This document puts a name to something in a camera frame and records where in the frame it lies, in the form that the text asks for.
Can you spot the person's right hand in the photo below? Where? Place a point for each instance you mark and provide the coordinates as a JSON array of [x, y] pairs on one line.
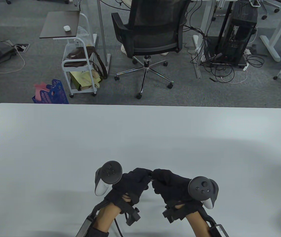
[[171, 186]]

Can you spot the person's left hand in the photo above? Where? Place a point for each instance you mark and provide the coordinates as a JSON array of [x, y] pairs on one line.
[[133, 184]]

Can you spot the person's left forearm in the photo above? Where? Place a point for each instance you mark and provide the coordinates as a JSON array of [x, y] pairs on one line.
[[108, 217]]

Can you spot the person's right forearm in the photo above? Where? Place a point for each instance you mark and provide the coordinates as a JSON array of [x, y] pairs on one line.
[[197, 223]]

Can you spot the black forearm pack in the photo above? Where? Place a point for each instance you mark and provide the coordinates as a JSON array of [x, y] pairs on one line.
[[87, 227], [218, 230]]

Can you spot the white and black controller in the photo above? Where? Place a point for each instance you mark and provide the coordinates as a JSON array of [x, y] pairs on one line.
[[101, 188], [200, 187]]

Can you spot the blue plastic basket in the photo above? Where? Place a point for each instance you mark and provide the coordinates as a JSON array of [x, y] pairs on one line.
[[56, 95]]

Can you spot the yellow-green paper bag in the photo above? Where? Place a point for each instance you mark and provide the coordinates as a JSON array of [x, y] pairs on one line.
[[81, 77]]

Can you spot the pink paper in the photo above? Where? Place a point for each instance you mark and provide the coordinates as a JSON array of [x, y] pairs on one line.
[[40, 88]]

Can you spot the brown bag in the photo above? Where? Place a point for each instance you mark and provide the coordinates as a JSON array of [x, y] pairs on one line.
[[77, 54]]

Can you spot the black mesh office chair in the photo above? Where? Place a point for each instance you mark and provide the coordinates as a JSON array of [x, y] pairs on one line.
[[152, 32]]

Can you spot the white power adapter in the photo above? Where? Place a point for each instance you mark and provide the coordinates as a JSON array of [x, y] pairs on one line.
[[247, 51]]

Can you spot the silver aluminium pole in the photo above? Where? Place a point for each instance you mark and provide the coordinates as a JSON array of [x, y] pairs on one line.
[[102, 29]]

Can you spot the clear plastic bag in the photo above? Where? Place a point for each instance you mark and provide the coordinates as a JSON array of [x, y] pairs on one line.
[[82, 32]]

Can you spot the black computer tower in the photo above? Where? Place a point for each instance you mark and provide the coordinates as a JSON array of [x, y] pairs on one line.
[[236, 37]]

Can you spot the white earbud case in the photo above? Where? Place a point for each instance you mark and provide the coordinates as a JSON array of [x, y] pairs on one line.
[[66, 28]]

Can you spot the white desk leg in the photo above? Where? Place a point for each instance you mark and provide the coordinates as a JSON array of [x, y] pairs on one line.
[[207, 19], [270, 45]]

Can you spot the white cart with brown top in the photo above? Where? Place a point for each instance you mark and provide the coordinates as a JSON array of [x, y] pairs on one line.
[[59, 24]]

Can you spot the floor socket box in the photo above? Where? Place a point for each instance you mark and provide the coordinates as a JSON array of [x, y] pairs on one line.
[[22, 47]]

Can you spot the grey office chair base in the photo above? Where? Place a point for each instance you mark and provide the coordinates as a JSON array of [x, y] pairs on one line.
[[264, 17]]

